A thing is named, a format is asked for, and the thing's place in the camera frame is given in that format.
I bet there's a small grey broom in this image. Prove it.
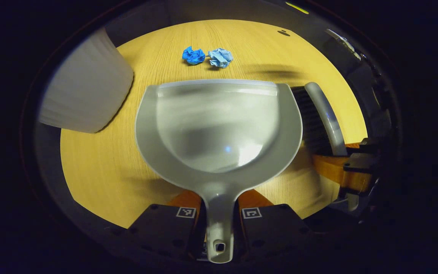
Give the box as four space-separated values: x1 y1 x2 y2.
290 82 348 157

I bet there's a dark blue paper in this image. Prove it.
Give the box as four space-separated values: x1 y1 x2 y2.
182 46 206 65

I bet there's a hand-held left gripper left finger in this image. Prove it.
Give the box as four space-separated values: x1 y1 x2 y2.
127 190 206 261

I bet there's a grey dustpan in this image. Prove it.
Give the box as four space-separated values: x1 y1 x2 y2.
135 79 303 264

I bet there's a white garbage bin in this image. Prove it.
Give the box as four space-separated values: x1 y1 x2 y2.
38 27 134 134

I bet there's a light blue paper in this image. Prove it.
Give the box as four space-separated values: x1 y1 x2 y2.
208 48 233 69

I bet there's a wooden desktop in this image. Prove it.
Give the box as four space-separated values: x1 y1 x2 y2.
60 19 368 229

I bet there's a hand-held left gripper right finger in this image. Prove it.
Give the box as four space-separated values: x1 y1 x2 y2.
234 189 313 261

